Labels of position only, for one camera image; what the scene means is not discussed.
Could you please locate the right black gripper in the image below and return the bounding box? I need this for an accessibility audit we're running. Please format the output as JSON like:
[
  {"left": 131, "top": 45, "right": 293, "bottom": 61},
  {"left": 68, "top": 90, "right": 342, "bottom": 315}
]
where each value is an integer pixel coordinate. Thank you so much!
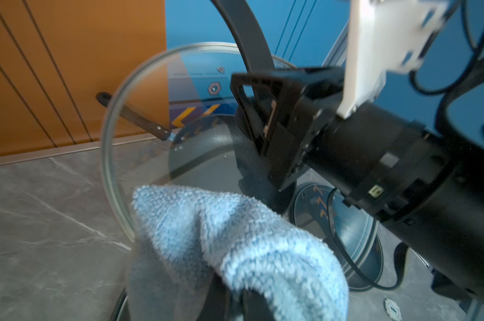
[{"left": 230, "top": 67, "right": 344, "bottom": 191}]

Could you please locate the right white round marker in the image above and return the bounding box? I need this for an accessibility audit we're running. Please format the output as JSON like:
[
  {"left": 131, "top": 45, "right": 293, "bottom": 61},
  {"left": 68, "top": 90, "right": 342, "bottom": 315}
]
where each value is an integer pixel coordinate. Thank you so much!
[{"left": 384, "top": 298, "right": 402, "bottom": 321}]

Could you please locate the black frying pan long handle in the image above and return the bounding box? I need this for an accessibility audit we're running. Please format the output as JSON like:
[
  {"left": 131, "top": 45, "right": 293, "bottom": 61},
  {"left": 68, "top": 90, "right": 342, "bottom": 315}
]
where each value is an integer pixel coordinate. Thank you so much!
[{"left": 109, "top": 288, "right": 130, "bottom": 321}]

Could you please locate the light blue microfibre cloth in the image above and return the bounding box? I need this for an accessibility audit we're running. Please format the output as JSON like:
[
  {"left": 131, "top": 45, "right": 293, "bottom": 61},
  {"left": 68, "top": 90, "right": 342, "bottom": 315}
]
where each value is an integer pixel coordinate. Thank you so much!
[{"left": 127, "top": 185, "right": 349, "bottom": 320}]

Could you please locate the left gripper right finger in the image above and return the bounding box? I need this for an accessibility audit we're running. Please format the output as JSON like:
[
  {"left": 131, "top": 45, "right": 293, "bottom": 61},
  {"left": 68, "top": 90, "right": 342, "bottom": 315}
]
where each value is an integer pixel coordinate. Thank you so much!
[{"left": 241, "top": 290, "right": 275, "bottom": 321}]

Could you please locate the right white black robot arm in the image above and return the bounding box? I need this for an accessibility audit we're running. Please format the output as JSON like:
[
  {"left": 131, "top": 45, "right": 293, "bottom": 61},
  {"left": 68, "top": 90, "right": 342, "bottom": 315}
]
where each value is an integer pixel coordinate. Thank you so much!
[{"left": 231, "top": 49, "right": 484, "bottom": 303}]

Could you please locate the flat black pan wooden handle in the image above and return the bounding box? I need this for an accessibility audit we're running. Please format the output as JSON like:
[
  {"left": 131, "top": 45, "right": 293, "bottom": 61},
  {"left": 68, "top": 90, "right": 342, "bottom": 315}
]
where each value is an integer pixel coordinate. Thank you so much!
[{"left": 289, "top": 182, "right": 385, "bottom": 292}]

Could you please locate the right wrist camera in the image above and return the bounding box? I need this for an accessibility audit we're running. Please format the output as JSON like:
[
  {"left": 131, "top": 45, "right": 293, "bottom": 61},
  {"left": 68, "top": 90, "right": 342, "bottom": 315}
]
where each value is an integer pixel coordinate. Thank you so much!
[{"left": 337, "top": 1, "right": 449, "bottom": 119}]

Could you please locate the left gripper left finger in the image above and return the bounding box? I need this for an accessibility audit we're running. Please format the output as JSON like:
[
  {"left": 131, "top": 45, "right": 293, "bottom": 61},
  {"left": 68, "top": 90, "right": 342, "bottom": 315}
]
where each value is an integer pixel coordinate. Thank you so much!
[{"left": 196, "top": 276, "right": 231, "bottom": 321}]

